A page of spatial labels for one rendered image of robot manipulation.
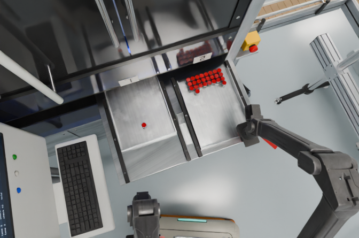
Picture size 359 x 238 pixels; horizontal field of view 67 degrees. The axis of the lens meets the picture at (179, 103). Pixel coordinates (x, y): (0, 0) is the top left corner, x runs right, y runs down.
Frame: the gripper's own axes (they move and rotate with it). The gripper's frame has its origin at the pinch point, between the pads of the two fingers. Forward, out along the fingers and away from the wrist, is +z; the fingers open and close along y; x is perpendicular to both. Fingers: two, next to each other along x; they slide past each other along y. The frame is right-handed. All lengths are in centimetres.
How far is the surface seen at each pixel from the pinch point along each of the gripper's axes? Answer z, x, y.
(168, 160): 2.1, 35.6, 1.1
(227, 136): 1.9, 6.1, 2.6
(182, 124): 1.8, 23.9, 14.7
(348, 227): 91, -76, -80
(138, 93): 2, 39, 36
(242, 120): 1.8, -3.4, 7.7
